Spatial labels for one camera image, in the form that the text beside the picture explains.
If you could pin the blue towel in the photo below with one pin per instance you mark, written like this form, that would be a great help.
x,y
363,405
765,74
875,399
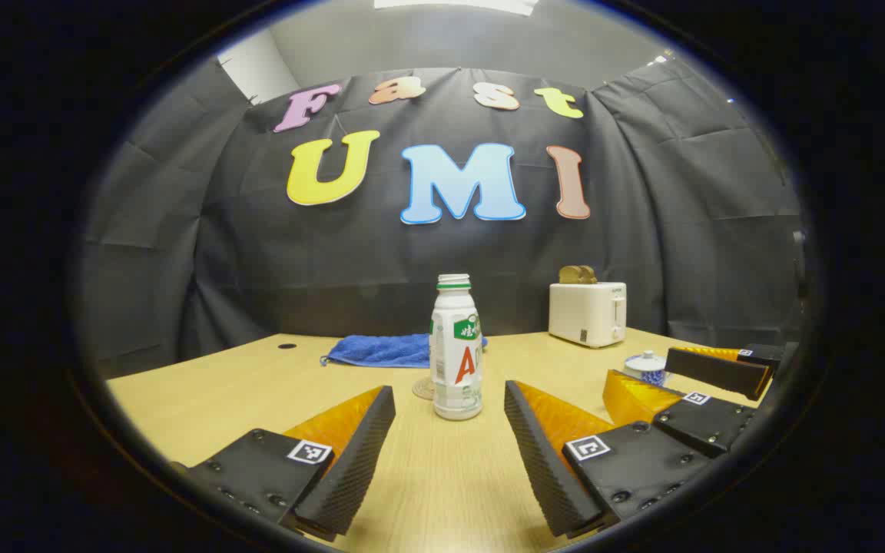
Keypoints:
x,y
381,349

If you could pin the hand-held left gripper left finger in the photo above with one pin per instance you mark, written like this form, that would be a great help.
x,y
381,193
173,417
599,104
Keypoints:
x,y
358,461

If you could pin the round woven coaster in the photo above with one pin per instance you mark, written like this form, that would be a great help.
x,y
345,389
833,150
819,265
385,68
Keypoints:
x,y
421,389

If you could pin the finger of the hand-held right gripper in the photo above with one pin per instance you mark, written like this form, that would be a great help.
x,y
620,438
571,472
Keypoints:
x,y
707,426
715,372

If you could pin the ceiling light panel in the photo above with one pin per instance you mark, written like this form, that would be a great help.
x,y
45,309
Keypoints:
x,y
458,4

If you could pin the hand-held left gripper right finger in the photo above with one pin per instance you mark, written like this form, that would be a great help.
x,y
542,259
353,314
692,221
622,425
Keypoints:
x,y
538,453

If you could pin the white toaster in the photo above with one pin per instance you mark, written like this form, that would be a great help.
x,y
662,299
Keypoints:
x,y
585,315

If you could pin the black backdrop cloth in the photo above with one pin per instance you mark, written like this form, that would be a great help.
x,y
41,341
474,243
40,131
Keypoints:
x,y
335,269

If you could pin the white water bottle green label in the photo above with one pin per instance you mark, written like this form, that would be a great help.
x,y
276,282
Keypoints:
x,y
454,369

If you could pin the brown toast slice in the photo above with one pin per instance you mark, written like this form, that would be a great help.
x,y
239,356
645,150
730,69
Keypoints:
x,y
589,275
569,275

